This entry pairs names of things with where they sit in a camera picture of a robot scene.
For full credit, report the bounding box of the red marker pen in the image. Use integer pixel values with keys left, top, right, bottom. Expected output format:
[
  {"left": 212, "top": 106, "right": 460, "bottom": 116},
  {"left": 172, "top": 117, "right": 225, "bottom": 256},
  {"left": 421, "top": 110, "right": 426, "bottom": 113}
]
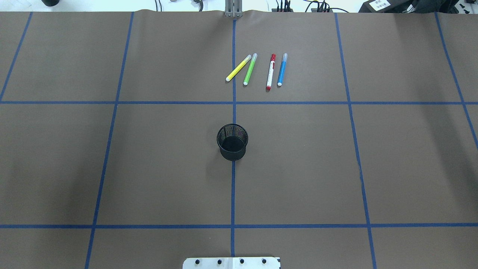
[{"left": 266, "top": 53, "right": 276, "bottom": 92}]

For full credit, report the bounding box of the yellow marker pen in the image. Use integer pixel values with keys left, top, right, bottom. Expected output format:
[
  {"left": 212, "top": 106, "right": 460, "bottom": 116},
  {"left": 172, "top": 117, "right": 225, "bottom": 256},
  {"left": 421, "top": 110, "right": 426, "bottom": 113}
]
[{"left": 225, "top": 55, "right": 252, "bottom": 82}]

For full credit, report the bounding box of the blue marker pen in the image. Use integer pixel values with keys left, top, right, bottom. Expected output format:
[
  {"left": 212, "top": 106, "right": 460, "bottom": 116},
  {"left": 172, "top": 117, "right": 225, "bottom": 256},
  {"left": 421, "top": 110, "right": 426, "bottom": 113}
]
[{"left": 277, "top": 53, "right": 288, "bottom": 87}]

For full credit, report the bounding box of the green marker pen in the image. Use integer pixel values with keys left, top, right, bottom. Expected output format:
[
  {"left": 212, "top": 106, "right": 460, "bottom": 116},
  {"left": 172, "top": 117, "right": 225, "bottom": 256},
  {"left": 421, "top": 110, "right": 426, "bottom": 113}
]
[{"left": 243, "top": 53, "right": 258, "bottom": 86}]

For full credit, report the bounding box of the black mesh pen cup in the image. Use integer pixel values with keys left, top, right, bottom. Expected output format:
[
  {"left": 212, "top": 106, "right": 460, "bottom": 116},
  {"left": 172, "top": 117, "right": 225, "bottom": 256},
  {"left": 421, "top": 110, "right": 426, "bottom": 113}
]
[{"left": 216, "top": 124, "right": 249, "bottom": 161}]

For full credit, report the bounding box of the black orange adapter board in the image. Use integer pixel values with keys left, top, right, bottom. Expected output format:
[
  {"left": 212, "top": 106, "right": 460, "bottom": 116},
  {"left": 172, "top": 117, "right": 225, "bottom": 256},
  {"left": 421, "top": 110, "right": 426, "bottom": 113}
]
[
  {"left": 306, "top": 0, "right": 332, "bottom": 13},
  {"left": 273, "top": 0, "right": 293, "bottom": 12}
]

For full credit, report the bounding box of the aluminium frame post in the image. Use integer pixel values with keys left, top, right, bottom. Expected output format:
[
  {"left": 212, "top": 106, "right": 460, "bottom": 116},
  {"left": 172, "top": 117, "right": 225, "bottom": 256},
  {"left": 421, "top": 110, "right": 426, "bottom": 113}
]
[{"left": 225, "top": 0, "right": 243, "bottom": 19}]

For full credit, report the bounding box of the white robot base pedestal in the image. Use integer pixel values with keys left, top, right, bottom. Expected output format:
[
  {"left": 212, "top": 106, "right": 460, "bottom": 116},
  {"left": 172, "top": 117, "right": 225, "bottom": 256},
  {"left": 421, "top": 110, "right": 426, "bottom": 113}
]
[{"left": 182, "top": 257, "right": 281, "bottom": 269}]

